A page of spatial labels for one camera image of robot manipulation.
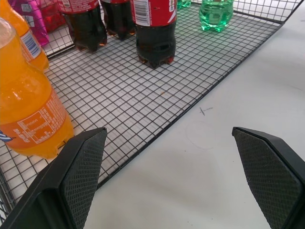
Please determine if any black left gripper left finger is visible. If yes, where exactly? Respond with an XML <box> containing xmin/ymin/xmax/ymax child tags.
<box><xmin>0</xmin><ymin>127</ymin><xmax>108</xmax><ymax>229</ymax></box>

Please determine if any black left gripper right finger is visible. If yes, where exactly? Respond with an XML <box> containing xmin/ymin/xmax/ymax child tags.
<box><xmin>232</xmin><ymin>126</ymin><xmax>305</xmax><ymax>229</ymax></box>

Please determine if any orange soda bottle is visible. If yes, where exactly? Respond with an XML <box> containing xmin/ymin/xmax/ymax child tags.
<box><xmin>0</xmin><ymin>0</ymin><xmax>50</xmax><ymax>72</ymax></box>
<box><xmin>0</xmin><ymin>17</ymin><xmax>75</xmax><ymax>160</ymax></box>

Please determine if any cola bottle red label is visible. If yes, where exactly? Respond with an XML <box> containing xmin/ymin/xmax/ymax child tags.
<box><xmin>57</xmin><ymin>0</ymin><xmax>108</xmax><ymax>52</ymax></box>
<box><xmin>100</xmin><ymin>0</ymin><xmax>137</xmax><ymax>41</ymax></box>
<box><xmin>130</xmin><ymin>0</ymin><xmax>178</xmax><ymax>69</ymax></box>

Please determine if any red snack bag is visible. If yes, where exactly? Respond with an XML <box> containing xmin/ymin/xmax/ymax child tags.
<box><xmin>40</xmin><ymin>0</ymin><xmax>67</xmax><ymax>34</ymax></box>

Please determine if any magenta snack bag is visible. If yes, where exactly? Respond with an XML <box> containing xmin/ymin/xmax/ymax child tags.
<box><xmin>8</xmin><ymin>0</ymin><xmax>50</xmax><ymax>47</ymax></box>

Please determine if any green soda bottle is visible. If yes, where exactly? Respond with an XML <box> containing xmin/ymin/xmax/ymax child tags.
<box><xmin>198</xmin><ymin>0</ymin><xmax>234</xmax><ymax>32</ymax></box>
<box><xmin>176</xmin><ymin>0</ymin><xmax>192</xmax><ymax>10</ymax></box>

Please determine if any black wire mesh rack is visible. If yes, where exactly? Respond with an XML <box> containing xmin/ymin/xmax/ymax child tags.
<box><xmin>0</xmin><ymin>0</ymin><xmax>301</xmax><ymax>219</ymax></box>

